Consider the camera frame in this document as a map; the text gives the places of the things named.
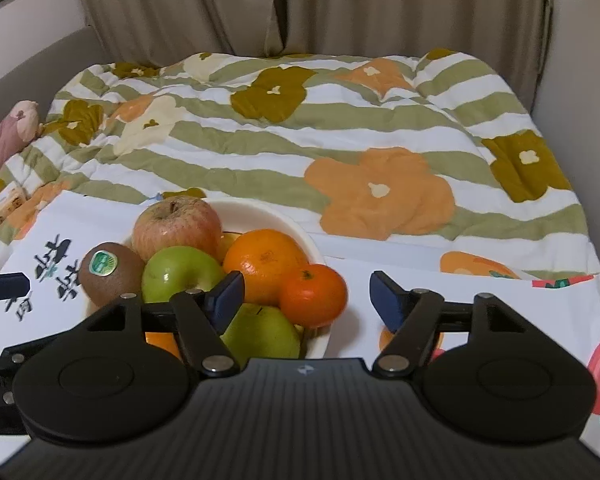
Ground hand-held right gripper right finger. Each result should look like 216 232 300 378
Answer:
369 270 531 379

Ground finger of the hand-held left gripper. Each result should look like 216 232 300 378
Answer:
0 272 31 304

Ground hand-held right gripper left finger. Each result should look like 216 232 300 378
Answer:
85 270 245 379

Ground large orange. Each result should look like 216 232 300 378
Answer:
222 228 311 306

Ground green apple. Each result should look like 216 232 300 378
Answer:
219 302 302 361
141 245 227 305

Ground cream bowl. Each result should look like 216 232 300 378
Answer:
129 197 332 362

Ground brown kiwi with sticker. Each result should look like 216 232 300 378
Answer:
78 241 147 309

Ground small mandarin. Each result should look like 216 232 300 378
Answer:
278 263 349 330

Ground small printed carton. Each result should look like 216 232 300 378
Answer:
0 183 29 227

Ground red yellow apple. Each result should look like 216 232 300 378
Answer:
131 196 224 264

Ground white printed cloth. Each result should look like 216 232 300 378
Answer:
0 191 600 463

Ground pink plush toy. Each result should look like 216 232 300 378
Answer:
0 100 44 187

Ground floral striped blanket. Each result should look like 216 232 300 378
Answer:
0 48 600 282

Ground beige curtain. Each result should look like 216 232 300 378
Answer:
262 0 555 113
69 0 282 68

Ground grey upholstered bed frame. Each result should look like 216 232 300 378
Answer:
0 25 112 133

